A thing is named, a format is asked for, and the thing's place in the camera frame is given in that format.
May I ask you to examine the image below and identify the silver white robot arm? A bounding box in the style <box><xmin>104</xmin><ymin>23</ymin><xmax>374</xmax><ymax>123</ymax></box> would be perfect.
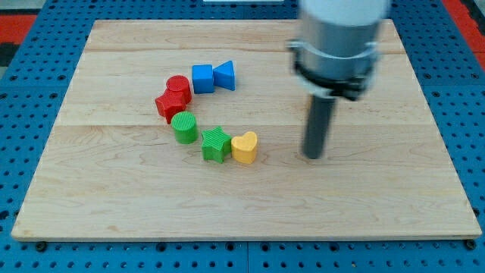
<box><xmin>287</xmin><ymin>0</ymin><xmax>390</xmax><ymax>101</ymax></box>

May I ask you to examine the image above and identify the yellow heart block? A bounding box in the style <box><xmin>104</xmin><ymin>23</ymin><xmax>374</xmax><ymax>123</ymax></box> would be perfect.
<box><xmin>231</xmin><ymin>131</ymin><xmax>258</xmax><ymax>164</ymax></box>

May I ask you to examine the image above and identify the green star block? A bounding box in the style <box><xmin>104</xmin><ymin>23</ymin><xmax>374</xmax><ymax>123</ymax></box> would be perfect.
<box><xmin>201</xmin><ymin>127</ymin><xmax>232</xmax><ymax>163</ymax></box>

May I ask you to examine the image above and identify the green cylinder block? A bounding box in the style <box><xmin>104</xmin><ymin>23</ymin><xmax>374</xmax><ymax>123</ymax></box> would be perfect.
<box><xmin>171</xmin><ymin>111</ymin><xmax>199</xmax><ymax>144</ymax></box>

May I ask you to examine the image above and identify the blue triangle block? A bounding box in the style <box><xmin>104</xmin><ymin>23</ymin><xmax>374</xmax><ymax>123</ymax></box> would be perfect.
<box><xmin>213</xmin><ymin>61</ymin><xmax>236</xmax><ymax>91</ymax></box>

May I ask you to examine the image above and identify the blue cube block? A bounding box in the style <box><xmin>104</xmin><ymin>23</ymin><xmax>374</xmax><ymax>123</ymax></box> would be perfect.
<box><xmin>192</xmin><ymin>64</ymin><xmax>214</xmax><ymax>94</ymax></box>

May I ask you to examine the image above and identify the light wooden board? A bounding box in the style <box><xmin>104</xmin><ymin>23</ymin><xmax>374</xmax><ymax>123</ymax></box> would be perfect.
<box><xmin>11</xmin><ymin>20</ymin><xmax>482</xmax><ymax>242</ymax></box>

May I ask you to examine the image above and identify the red pentagon block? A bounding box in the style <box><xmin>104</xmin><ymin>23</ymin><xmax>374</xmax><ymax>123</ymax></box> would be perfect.
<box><xmin>155</xmin><ymin>89</ymin><xmax>186</xmax><ymax>124</ymax></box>

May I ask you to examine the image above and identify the red cylinder block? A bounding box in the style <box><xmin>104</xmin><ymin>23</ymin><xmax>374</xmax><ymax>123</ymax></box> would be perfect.
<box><xmin>166</xmin><ymin>75</ymin><xmax>192</xmax><ymax>104</ymax></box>

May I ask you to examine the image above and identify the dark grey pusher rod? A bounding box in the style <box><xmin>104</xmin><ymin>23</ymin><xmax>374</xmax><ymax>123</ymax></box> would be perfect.
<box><xmin>302</xmin><ymin>96</ymin><xmax>336</xmax><ymax>159</ymax></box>

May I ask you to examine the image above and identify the blue perforated table mat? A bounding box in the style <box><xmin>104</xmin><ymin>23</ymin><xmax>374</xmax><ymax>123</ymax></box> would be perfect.
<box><xmin>0</xmin><ymin>0</ymin><xmax>485</xmax><ymax>273</ymax></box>

